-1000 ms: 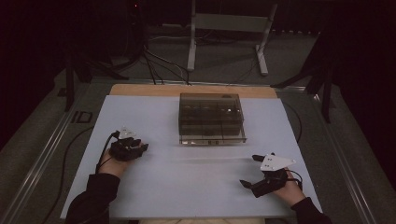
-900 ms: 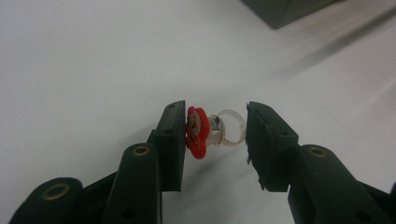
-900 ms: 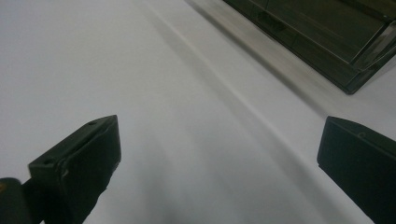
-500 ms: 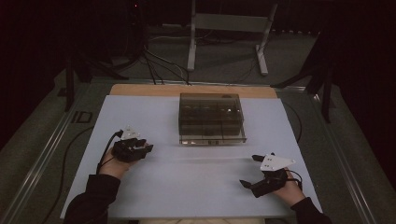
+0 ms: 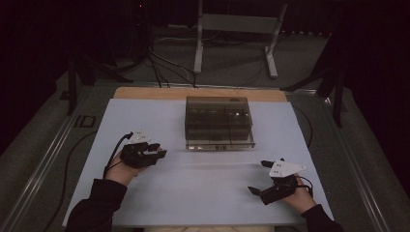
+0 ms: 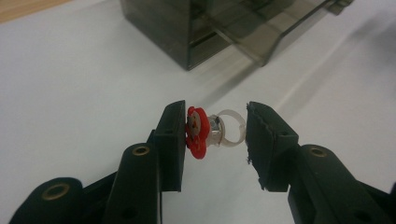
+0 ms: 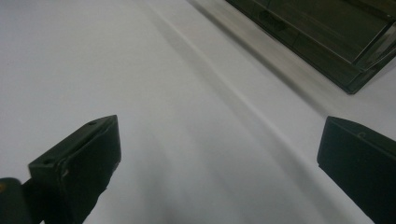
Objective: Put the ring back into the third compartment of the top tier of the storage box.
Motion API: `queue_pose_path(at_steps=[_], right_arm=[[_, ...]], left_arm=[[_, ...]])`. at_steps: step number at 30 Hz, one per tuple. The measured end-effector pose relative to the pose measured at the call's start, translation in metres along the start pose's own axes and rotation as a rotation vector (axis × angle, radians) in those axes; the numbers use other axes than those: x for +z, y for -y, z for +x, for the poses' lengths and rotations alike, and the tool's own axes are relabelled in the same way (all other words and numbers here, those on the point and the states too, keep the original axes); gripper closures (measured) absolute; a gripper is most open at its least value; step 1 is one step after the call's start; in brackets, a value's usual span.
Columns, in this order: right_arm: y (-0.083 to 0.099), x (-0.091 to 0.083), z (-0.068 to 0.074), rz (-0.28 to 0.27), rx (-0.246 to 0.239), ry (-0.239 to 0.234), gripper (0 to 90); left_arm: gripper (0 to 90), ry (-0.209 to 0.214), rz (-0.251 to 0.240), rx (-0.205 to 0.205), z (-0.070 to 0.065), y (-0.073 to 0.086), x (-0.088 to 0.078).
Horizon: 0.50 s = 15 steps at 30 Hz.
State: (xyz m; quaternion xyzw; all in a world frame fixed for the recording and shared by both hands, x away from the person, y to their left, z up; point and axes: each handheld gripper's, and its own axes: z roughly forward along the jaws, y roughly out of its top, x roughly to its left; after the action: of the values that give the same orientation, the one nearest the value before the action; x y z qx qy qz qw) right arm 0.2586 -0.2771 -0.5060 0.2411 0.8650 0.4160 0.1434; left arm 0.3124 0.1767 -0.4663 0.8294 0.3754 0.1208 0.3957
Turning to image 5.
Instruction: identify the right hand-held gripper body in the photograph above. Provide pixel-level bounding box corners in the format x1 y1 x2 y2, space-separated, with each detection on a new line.
258 159 308 206

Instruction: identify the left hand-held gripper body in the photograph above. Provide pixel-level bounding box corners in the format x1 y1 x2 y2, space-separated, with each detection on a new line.
120 128 162 169

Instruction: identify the smoky transparent drawer organizer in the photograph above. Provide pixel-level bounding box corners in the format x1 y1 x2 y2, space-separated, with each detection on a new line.
184 96 256 152

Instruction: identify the person's right hand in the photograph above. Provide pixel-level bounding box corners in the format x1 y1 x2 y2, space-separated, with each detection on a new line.
282 175 317 216

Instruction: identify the person's left hand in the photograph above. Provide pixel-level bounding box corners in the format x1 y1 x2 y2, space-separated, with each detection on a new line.
104 150 148 188

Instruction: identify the black tripod stand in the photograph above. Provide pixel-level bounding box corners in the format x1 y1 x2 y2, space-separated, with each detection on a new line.
279 18 350 129
59 32 153 118

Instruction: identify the white metal stand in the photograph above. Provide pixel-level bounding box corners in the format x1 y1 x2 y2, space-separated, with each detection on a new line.
192 0 288 80

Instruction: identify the right hand-held gripper cable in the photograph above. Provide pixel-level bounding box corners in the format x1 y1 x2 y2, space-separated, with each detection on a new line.
296 175 314 198

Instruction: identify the hand-held gripper cable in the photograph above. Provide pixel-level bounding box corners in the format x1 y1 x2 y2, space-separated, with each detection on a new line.
296 175 314 198
102 130 134 179

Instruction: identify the left hand-held gripper cable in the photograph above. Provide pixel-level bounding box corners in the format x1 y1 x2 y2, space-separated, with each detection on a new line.
102 130 134 179

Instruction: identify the black floor cable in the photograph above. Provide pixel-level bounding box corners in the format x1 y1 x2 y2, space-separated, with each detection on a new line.
41 130 100 232
146 51 198 89
290 103 314 150

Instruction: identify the metal floor rail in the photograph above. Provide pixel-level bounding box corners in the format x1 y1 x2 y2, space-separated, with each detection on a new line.
317 93 393 232
0 85 96 232

